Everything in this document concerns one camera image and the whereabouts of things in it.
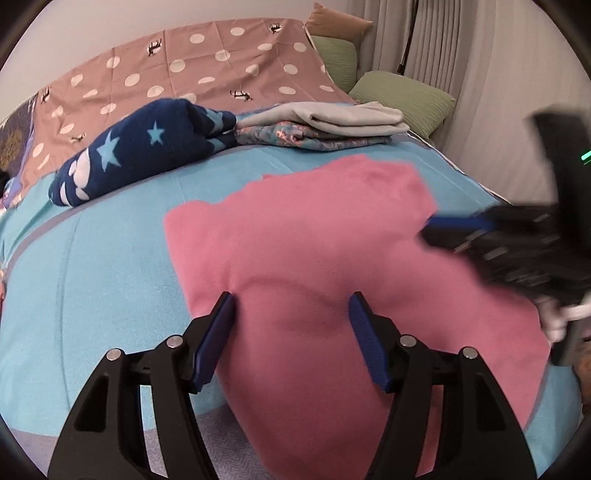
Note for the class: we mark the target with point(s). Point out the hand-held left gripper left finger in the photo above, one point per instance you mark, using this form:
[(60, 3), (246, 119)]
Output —
[(213, 341)]

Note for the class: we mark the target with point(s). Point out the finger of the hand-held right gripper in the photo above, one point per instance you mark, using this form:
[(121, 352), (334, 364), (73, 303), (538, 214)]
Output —
[(457, 227)]

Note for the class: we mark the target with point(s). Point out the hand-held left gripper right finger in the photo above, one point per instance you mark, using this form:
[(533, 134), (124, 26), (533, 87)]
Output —
[(367, 344)]

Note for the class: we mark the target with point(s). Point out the pink sweatshirt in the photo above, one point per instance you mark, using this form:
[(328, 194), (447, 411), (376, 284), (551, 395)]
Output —
[(314, 258)]

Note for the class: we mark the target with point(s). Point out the person's right hand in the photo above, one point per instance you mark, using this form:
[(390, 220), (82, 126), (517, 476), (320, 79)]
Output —
[(556, 318)]

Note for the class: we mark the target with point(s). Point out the light blue blanket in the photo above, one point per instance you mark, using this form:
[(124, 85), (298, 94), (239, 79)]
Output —
[(106, 277)]

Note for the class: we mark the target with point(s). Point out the large green pillow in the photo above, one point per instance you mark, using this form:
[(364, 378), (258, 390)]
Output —
[(406, 101)]

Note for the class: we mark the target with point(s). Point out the folded cream garment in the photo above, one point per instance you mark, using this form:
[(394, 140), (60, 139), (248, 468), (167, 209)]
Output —
[(332, 117)]

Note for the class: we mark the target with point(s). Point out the grey curtain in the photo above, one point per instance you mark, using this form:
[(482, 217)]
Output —
[(475, 50)]

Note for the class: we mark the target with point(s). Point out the folded floral garment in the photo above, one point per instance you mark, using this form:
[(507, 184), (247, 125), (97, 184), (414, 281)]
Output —
[(295, 134)]

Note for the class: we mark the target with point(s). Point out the black floor lamp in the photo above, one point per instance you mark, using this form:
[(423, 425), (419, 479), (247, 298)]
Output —
[(411, 41)]

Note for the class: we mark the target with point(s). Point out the small green pillow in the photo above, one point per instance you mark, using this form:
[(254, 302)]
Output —
[(334, 62)]

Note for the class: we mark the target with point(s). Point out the navy star fleece blanket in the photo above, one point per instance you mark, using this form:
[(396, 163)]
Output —
[(138, 147)]

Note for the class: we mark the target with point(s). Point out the beige pillow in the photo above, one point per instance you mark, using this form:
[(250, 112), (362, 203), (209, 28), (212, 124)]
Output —
[(337, 23)]

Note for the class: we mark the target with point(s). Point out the pink polka dot bedsheet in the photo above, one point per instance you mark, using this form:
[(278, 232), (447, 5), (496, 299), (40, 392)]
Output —
[(207, 60)]

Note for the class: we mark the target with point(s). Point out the dark blue printed blanket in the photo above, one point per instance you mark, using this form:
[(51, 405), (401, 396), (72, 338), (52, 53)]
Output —
[(14, 141)]

